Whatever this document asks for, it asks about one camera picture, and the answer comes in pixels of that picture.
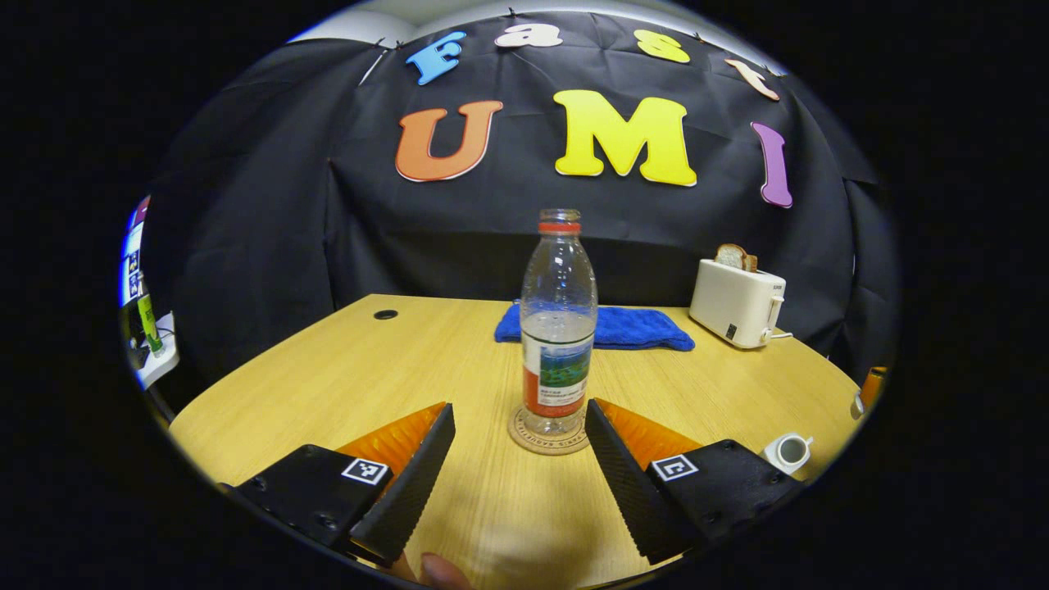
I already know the clear plastic water bottle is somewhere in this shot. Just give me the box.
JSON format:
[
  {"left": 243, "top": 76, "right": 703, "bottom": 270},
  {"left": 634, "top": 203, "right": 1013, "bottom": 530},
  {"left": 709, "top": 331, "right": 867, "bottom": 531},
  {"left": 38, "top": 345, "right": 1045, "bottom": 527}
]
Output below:
[{"left": 520, "top": 209, "right": 599, "bottom": 438}]

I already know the white teacup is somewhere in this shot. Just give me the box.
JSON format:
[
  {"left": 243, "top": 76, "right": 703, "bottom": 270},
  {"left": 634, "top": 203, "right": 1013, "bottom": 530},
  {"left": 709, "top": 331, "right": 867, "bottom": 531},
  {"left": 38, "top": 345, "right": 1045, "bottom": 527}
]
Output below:
[{"left": 761, "top": 432, "right": 814, "bottom": 476}]

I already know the white side table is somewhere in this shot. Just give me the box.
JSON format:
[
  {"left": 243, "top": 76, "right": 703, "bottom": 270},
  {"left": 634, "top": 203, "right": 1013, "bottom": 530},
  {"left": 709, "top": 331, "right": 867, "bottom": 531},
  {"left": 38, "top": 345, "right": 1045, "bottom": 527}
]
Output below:
[{"left": 134, "top": 311, "right": 180, "bottom": 391}]

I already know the blue towel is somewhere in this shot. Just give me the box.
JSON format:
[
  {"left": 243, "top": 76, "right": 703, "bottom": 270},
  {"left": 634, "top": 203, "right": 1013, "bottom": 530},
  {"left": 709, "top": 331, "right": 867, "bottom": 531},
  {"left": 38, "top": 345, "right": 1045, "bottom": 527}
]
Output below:
[{"left": 494, "top": 301, "right": 696, "bottom": 352}]

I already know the green bottle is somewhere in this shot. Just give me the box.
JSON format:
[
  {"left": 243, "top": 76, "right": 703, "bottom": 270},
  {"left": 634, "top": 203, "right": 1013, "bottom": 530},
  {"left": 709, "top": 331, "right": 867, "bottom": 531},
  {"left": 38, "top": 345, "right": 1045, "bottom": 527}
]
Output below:
[{"left": 137, "top": 293, "right": 163, "bottom": 356}]

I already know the computer monitor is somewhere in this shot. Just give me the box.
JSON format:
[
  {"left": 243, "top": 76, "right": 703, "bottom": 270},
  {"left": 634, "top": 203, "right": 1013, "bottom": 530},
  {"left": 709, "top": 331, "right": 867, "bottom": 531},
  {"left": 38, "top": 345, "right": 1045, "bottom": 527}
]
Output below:
[{"left": 120, "top": 195, "right": 152, "bottom": 309}]

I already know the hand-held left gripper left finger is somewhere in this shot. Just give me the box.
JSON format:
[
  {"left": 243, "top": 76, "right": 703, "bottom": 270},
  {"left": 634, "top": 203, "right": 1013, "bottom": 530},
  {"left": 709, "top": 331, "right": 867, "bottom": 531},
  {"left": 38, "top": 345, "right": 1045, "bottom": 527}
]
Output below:
[{"left": 221, "top": 402, "right": 456, "bottom": 568}]

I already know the white toaster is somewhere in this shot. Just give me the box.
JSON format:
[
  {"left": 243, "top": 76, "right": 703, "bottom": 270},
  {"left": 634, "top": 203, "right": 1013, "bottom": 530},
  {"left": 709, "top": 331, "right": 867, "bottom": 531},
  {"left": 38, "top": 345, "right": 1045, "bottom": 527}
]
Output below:
[{"left": 688, "top": 259, "right": 788, "bottom": 350}]

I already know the black backdrop cloth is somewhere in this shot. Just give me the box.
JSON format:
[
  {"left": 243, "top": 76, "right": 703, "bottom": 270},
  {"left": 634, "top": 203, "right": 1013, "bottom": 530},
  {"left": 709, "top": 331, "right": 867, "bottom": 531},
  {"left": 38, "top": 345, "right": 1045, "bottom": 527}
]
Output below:
[{"left": 143, "top": 10, "right": 902, "bottom": 386}]

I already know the round cork coaster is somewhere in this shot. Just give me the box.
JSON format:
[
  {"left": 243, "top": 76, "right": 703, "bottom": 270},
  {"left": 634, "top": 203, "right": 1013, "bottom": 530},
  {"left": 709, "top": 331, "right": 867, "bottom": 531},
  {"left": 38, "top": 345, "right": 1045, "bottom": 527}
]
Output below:
[{"left": 507, "top": 406, "right": 591, "bottom": 456}]

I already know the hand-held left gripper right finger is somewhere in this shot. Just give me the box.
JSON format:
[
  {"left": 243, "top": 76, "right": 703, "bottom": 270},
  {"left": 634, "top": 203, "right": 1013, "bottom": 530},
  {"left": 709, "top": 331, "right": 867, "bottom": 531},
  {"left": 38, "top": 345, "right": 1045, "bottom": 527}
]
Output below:
[{"left": 584, "top": 397, "right": 804, "bottom": 566}]

